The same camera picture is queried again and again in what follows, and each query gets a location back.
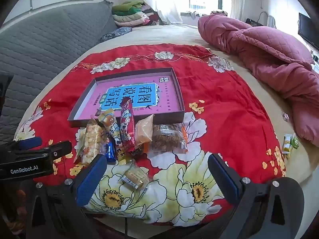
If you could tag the blue sandwich cookie packet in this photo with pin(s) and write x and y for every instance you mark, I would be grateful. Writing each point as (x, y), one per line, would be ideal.
(109, 151)

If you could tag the pale orange snack packet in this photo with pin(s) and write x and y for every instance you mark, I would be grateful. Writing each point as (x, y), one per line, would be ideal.
(144, 132)

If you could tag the long red snack packet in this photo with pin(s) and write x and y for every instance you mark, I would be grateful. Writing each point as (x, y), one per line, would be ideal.
(127, 127)

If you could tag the pink book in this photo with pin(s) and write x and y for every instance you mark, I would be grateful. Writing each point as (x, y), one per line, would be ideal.
(169, 97)

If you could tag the pink quilted quilt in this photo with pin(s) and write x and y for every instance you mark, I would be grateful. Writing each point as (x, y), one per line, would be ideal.
(274, 54)

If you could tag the small green snack packet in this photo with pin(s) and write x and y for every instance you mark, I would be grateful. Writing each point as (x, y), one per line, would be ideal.
(295, 142)

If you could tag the blue patterned cloth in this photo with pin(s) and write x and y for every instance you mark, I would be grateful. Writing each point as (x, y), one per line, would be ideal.
(117, 33)

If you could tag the clear round pastry packet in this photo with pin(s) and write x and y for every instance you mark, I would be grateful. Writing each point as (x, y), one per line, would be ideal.
(133, 176)

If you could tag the brown crisp snack packet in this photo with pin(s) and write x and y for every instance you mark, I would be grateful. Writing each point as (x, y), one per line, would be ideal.
(165, 137)

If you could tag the yellow-blue egg cake packet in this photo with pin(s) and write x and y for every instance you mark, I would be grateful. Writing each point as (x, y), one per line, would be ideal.
(116, 132)

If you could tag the small patterned cloth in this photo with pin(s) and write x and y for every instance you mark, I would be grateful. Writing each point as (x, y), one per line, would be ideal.
(219, 12)

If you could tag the red floral blanket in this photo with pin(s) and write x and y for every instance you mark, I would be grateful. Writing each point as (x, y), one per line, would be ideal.
(224, 104)

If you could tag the pile of folded clothes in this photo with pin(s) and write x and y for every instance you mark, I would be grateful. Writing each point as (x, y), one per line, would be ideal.
(129, 15)

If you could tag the black bag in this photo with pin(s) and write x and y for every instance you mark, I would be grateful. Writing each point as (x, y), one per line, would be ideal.
(254, 22)

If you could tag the white sheer curtain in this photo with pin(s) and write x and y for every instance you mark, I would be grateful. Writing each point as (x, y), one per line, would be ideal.
(238, 0)
(162, 0)

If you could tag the beige bed sheet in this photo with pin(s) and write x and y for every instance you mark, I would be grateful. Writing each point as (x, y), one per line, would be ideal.
(174, 34)

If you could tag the gold cream bun packet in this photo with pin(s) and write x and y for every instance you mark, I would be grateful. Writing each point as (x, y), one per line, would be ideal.
(107, 118)

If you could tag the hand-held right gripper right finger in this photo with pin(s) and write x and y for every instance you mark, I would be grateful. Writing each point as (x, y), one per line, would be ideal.
(224, 179)

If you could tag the small wrapped candy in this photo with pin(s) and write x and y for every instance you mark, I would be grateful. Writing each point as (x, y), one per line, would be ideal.
(285, 117)

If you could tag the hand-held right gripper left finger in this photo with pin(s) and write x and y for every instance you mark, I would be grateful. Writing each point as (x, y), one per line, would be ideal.
(91, 179)

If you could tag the black television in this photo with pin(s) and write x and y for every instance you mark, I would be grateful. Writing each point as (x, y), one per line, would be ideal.
(307, 29)

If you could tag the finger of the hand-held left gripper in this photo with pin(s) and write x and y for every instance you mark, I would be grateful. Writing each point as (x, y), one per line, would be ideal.
(30, 142)
(61, 149)

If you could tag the grey cardboard box tray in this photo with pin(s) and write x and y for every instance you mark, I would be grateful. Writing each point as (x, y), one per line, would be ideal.
(182, 99)

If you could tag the grey quilted cover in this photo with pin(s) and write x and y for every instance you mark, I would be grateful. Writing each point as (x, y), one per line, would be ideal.
(49, 49)

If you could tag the puffed rice snack packet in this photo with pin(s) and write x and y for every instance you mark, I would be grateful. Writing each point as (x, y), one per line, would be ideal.
(91, 139)

